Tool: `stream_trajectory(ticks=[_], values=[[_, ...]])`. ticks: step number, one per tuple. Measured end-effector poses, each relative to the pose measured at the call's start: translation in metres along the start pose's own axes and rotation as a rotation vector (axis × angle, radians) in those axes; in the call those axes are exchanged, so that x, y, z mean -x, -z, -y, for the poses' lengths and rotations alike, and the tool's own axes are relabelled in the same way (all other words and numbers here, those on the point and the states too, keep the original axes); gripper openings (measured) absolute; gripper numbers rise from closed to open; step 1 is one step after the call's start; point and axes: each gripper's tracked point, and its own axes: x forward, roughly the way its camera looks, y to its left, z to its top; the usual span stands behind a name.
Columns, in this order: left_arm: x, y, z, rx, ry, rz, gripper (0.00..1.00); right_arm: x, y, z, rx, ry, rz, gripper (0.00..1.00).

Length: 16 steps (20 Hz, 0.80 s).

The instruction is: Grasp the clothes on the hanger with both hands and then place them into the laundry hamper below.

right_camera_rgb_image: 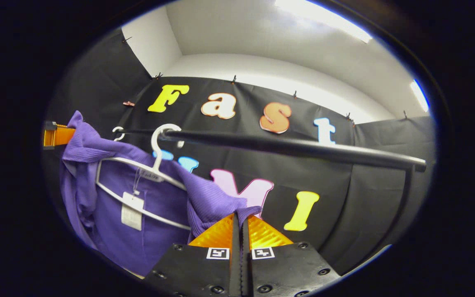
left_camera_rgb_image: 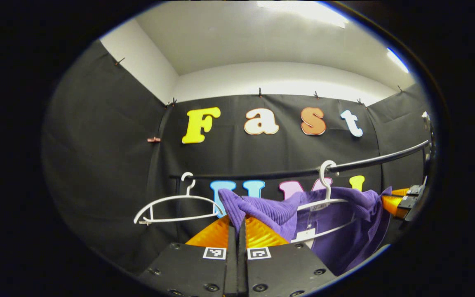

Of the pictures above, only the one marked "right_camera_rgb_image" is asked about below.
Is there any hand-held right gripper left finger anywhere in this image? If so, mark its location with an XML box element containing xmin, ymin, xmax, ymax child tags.
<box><xmin>143</xmin><ymin>212</ymin><xmax>241</xmax><ymax>297</ymax></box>

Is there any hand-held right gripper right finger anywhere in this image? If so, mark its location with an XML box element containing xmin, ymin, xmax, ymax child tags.
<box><xmin>241</xmin><ymin>214</ymin><xmax>342</xmax><ymax>297</ymax></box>

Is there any purple ribbed jacket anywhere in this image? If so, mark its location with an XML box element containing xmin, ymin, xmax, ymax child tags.
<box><xmin>59</xmin><ymin>110</ymin><xmax>263</xmax><ymax>278</ymax></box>

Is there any black clothes rail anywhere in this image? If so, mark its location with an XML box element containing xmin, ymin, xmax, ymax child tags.
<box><xmin>116</xmin><ymin>128</ymin><xmax>428</xmax><ymax>248</ymax></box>

